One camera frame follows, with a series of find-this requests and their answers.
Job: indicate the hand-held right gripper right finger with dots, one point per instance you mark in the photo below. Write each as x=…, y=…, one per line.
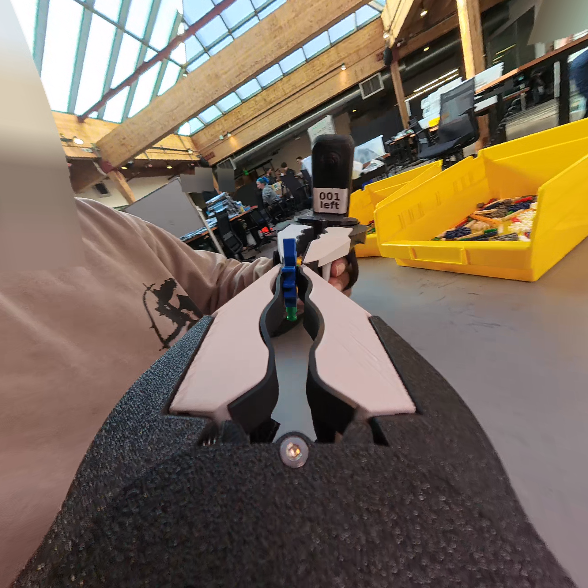
x=358, y=363

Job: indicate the cluttered background work table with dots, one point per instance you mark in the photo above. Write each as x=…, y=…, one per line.
x=216, y=220

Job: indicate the black office chair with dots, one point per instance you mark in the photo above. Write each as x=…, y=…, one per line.
x=294, y=188
x=229, y=234
x=452, y=119

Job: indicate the person's left hand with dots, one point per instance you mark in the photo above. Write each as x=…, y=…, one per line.
x=340, y=275

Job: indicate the clear plastic bag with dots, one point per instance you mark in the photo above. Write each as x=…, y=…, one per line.
x=370, y=154

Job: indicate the grey desk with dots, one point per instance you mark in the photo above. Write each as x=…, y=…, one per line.
x=482, y=344

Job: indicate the large blue connector fan assembly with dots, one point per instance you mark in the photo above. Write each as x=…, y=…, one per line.
x=289, y=275

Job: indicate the dark standing desk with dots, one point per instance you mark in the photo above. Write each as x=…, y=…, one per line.
x=528, y=73

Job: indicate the pile of toy pieces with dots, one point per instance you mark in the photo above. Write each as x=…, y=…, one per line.
x=496, y=220
x=370, y=227

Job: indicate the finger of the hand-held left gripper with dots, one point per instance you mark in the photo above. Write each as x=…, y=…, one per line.
x=333, y=243
x=289, y=232

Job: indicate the grey rolling partition board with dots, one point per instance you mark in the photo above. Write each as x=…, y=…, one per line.
x=170, y=211

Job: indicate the yellow storage bin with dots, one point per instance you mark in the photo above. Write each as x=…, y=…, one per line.
x=505, y=257
x=367, y=202

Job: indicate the wall air vent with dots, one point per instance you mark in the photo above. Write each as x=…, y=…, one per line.
x=226, y=163
x=372, y=86

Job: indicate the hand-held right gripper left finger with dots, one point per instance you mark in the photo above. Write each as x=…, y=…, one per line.
x=229, y=363

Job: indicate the white writing board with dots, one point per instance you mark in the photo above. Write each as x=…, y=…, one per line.
x=323, y=128

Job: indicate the person's left forearm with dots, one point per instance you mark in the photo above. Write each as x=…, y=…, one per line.
x=229, y=280

